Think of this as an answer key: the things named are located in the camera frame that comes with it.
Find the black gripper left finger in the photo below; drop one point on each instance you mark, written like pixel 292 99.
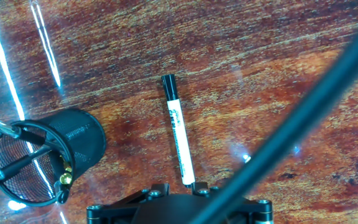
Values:
pixel 113 210

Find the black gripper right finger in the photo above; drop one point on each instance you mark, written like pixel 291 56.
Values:
pixel 263 211

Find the white marker pen black cap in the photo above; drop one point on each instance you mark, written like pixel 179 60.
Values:
pixel 180 140

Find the black pen clear end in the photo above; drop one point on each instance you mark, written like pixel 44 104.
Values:
pixel 61 194

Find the black pen gold end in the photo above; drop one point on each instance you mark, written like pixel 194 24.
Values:
pixel 65 179

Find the black mesh pen holder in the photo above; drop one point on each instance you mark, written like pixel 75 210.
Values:
pixel 85 140

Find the black pen silver clip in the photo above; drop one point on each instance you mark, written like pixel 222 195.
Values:
pixel 11 169

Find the black pen clear cap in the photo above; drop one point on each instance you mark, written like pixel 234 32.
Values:
pixel 2 126

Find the wood grain table mat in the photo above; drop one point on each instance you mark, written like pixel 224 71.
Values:
pixel 244 46

